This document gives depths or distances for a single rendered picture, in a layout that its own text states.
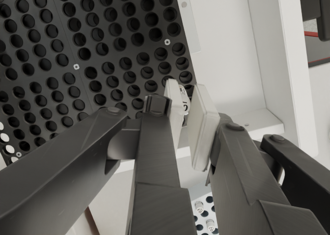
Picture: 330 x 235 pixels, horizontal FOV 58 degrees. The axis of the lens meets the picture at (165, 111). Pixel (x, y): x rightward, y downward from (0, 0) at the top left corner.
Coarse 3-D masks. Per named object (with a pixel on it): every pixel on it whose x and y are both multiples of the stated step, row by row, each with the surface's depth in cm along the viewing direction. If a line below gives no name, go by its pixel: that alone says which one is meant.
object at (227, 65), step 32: (192, 0) 34; (224, 0) 34; (224, 32) 35; (192, 64) 36; (224, 64) 36; (256, 64) 36; (224, 96) 37; (256, 96) 37; (0, 128) 38; (256, 128) 32; (0, 160) 37; (128, 160) 33
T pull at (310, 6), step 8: (304, 0) 26; (312, 0) 26; (320, 0) 26; (328, 0) 26; (304, 8) 27; (312, 8) 27; (320, 8) 27; (328, 8) 27; (304, 16) 27; (312, 16) 27; (320, 16) 27; (328, 16) 27; (320, 24) 27; (328, 24) 27; (320, 32) 28; (328, 32) 27; (320, 40) 28; (328, 40) 28
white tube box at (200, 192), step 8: (200, 184) 48; (208, 184) 47; (192, 192) 48; (200, 192) 47; (208, 192) 45; (192, 200) 46; (200, 200) 46; (208, 200) 47; (192, 208) 46; (208, 208) 46; (200, 216) 47; (208, 216) 47; (200, 224) 49; (216, 224) 47; (200, 232) 48; (208, 232) 48; (216, 232) 48
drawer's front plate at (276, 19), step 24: (264, 0) 28; (288, 0) 25; (264, 24) 30; (288, 24) 25; (264, 48) 32; (288, 48) 26; (264, 72) 34; (288, 72) 27; (264, 96) 37; (288, 96) 28; (288, 120) 30; (312, 120) 28; (312, 144) 29
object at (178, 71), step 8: (160, 0) 28; (176, 0) 27; (160, 8) 28; (176, 8) 28; (176, 16) 28; (168, 24) 28; (168, 32) 29; (184, 32) 28; (176, 40) 29; (184, 40) 29; (184, 48) 29; (176, 56) 29; (184, 56) 29; (176, 64) 29; (176, 72) 29; (192, 72) 30; (192, 80) 30
